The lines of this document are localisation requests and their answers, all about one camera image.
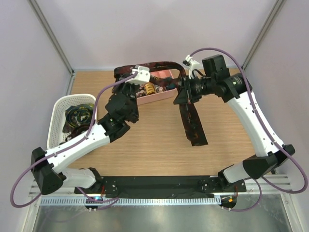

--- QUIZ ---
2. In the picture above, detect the rolled yellow tie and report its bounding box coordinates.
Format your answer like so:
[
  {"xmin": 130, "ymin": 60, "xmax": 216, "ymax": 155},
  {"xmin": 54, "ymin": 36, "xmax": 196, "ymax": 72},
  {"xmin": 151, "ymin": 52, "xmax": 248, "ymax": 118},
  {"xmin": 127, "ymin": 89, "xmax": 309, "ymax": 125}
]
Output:
[{"xmin": 144, "ymin": 82, "xmax": 156, "ymax": 96}]

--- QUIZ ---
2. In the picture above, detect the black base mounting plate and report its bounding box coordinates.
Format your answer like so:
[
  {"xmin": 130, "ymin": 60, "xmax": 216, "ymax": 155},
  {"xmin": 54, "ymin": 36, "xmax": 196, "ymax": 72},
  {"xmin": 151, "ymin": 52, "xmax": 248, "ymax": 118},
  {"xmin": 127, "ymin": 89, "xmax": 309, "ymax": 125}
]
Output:
[{"xmin": 82, "ymin": 175, "xmax": 247, "ymax": 199}]

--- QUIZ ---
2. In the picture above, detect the rolled white floral tie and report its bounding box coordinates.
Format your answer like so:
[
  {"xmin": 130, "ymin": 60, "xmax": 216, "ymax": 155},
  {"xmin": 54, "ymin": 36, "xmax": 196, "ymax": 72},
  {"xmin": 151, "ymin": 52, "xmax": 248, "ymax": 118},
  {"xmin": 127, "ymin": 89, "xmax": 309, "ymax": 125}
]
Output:
[{"xmin": 154, "ymin": 85, "xmax": 166, "ymax": 93}]

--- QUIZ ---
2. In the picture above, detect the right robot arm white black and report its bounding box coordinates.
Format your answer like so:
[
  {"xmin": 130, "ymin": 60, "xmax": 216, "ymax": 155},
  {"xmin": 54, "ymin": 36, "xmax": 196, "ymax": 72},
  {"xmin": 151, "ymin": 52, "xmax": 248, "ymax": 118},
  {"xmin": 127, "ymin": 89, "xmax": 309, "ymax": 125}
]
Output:
[{"xmin": 173, "ymin": 55, "xmax": 295, "ymax": 191}]

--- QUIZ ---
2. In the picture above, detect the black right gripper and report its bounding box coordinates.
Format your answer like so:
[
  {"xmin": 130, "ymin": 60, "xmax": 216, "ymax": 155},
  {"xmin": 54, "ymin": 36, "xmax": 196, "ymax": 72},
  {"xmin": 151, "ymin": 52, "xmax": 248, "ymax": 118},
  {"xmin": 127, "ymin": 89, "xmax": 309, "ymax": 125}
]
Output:
[{"xmin": 174, "ymin": 75, "xmax": 215, "ymax": 105}]

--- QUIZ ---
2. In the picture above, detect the pink divided organizer tray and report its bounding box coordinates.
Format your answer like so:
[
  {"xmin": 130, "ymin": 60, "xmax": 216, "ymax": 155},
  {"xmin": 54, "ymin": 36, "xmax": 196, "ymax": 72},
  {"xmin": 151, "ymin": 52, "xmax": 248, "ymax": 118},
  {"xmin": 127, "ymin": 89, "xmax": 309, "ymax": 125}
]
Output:
[{"xmin": 137, "ymin": 70, "xmax": 177, "ymax": 105}]

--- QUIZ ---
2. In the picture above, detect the left aluminium frame post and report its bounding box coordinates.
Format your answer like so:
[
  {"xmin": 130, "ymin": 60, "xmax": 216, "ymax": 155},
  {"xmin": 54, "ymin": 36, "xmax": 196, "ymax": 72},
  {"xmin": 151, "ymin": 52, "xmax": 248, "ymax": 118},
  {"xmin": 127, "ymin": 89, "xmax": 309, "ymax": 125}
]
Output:
[{"xmin": 28, "ymin": 0, "xmax": 74, "ymax": 76}]

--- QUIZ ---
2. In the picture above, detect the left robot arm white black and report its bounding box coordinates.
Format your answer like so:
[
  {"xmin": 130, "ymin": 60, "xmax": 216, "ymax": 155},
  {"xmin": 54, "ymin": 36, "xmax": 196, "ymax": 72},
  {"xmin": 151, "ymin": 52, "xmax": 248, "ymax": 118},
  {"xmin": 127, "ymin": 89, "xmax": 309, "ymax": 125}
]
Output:
[{"xmin": 31, "ymin": 73, "xmax": 139, "ymax": 195}]

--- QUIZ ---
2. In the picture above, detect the aluminium frame post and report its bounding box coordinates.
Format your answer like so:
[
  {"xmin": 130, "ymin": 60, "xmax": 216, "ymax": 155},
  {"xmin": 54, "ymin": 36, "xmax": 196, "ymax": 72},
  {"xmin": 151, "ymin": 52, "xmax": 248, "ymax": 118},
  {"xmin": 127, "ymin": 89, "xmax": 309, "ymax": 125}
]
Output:
[
  {"xmin": 28, "ymin": 0, "xmax": 74, "ymax": 76},
  {"xmin": 242, "ymin": 0, "xmax": 286, "ymax": 70}
]

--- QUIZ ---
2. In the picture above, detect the purple cable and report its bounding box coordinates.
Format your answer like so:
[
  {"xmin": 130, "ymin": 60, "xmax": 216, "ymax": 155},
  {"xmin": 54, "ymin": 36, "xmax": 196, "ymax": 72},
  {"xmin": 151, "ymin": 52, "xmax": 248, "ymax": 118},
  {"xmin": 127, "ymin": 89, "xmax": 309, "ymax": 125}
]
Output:
[
  {"xmin": 10, "ymin": 72, "xmax": 136, "ymax": 208},
  {"xmin": 190, "ymin": 47, "xmax": 307, "ymax": 194}
]

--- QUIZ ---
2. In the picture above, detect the perforated metal cable rail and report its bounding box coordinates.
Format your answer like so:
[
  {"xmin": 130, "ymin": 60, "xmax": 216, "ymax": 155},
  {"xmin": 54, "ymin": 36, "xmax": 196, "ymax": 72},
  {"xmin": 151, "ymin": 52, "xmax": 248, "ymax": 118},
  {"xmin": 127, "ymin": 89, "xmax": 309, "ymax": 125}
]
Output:
[{"xmin": 40, "ymin": 196, "xmax": 221, "ymax": 207}]

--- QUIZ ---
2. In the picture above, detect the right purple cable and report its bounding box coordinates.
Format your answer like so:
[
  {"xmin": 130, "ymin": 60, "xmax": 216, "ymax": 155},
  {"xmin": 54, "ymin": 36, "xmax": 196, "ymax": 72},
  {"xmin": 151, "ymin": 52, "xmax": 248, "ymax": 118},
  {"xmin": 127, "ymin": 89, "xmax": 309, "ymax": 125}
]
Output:
[{"xmin": 190, "ymin": 47, "xmax": 307, "ymax": 194}]

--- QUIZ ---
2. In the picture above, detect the white perforated plastic basket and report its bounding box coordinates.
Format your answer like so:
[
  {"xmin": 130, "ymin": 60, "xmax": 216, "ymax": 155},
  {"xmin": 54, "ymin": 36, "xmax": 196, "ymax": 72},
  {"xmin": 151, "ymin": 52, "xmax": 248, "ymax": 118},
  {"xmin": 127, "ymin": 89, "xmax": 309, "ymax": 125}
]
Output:
[{"xmin": 46, "ymin": 94, "xmax": 96, "ymax": 149}]

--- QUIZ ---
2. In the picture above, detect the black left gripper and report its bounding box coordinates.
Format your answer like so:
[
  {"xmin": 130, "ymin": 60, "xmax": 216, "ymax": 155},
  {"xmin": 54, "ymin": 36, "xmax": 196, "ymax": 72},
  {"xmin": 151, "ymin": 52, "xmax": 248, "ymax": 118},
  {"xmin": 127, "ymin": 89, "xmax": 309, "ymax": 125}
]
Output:
[{"xmin": 112, "ymin": 72, "xmax": 140, "ymax": 120}]

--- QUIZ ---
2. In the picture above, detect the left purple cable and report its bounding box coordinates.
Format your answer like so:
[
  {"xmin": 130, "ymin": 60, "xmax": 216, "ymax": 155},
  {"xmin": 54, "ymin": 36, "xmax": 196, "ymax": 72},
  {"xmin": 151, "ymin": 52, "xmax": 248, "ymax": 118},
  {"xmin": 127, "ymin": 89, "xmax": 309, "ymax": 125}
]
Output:
[{"xmin": 10, "ymin": 72, "xmax": 136, "ymax": 208}]

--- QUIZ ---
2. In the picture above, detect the right aluminium frame post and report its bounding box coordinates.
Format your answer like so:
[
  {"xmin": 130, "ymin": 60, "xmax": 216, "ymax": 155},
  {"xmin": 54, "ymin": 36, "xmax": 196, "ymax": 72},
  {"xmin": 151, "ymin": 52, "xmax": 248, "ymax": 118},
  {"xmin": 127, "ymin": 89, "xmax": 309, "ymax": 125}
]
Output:
[{"xmin": 242, "ymin": 0, "xmax": 286, "ymax": 70}]

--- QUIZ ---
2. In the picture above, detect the dark red patterned tie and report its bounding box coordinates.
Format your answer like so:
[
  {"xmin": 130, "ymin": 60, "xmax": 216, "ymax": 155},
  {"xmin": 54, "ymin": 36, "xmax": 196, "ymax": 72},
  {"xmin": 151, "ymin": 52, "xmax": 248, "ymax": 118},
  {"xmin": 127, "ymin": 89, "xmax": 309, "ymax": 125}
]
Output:
[{"xmin": 113, "ymin": 60, "xmax": 209, "ymax": 147}]

